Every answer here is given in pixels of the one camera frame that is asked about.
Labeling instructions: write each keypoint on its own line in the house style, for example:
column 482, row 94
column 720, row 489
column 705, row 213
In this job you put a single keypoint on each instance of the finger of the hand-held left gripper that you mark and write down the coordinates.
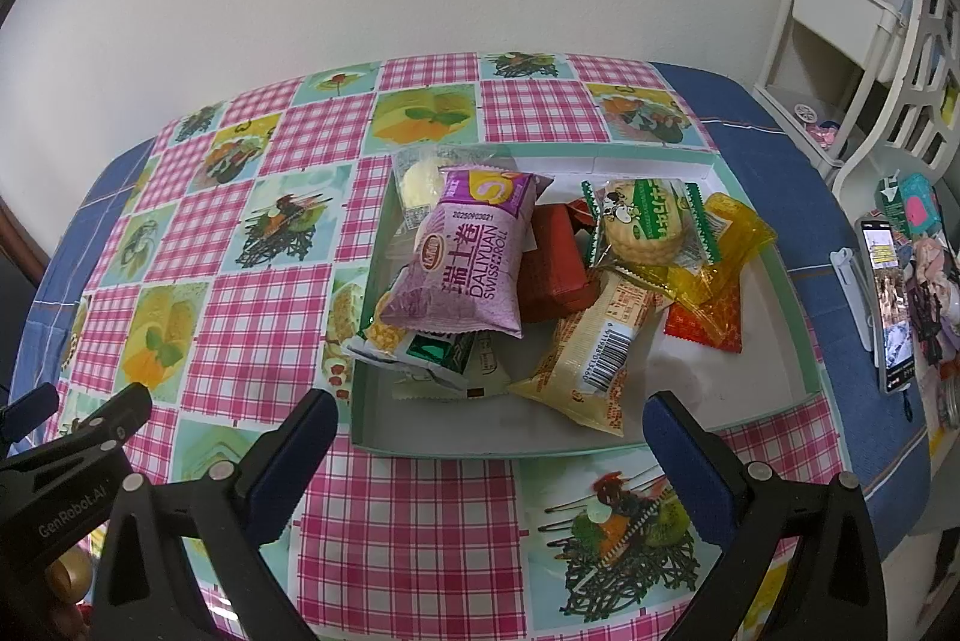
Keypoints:
column 30, row 405
column 112, row 416

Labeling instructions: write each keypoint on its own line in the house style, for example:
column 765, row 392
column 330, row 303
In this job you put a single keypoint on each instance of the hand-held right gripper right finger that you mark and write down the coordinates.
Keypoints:
column 690, row 461

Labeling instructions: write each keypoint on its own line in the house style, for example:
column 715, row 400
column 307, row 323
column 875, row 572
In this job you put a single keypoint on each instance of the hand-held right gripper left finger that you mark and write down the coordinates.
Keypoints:
column 289, row 461

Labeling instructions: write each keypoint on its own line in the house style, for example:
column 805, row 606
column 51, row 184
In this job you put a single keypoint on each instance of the shallow green cardboard box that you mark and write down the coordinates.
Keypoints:
column 742, row 378

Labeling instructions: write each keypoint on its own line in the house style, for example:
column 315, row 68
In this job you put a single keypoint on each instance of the red gold-print snack packet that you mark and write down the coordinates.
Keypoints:
column 697, row 326

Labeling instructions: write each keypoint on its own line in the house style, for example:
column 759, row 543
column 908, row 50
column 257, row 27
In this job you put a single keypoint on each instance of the orange cream cake packet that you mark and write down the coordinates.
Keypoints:
column 592, row 341

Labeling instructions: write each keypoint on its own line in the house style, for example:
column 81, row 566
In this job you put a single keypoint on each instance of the green white corn snack packet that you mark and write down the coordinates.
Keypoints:
column 382, row 337

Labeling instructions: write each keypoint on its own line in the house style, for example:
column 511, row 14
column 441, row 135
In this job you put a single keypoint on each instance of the small dark green snack packet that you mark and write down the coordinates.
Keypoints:
column 435, row 352

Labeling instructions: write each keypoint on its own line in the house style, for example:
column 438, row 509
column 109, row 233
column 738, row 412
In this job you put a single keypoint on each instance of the yellow cellophane snack packet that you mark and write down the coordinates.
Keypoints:
column 731, row 243

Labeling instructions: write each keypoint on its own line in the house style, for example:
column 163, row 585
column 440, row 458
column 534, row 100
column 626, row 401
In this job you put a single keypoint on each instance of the dark red snack packet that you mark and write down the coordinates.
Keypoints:
column 551, row 273

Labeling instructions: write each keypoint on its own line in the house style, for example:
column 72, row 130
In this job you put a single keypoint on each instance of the green round biscuit packet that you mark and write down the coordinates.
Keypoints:
column 645, row 221

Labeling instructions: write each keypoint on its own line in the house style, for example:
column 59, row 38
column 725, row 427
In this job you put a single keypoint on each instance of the purple swiss roll packet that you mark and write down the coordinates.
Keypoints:
column 465, row 258

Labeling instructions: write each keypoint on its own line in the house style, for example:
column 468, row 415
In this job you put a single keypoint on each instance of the round yellow cake clear packet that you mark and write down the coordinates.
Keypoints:
column 420, row 179

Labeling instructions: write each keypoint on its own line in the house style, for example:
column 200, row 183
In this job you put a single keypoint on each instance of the person's left hand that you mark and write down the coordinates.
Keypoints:
column 67, row 581

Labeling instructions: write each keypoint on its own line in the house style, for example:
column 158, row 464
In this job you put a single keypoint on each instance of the pink checked fruit-print tablecloth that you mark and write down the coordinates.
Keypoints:
column 247, row 311

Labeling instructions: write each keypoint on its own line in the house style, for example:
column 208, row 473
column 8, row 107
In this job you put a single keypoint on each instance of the white phone stand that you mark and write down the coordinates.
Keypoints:
column 851, row 288

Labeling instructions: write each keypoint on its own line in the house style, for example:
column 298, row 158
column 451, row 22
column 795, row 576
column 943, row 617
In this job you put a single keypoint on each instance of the smartphone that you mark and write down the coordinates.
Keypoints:
column 889, row 311

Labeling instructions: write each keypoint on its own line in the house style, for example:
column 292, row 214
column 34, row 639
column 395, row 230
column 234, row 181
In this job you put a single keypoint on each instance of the teal pouch with pink print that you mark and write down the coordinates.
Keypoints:
column 919, row 206

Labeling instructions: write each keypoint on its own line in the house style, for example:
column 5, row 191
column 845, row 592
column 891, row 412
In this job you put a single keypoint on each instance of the small pink trinket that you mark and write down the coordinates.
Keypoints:
column 829, row 135

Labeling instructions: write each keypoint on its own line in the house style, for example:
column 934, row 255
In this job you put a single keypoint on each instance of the white shelf unit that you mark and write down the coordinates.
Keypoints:
column 840, row 11

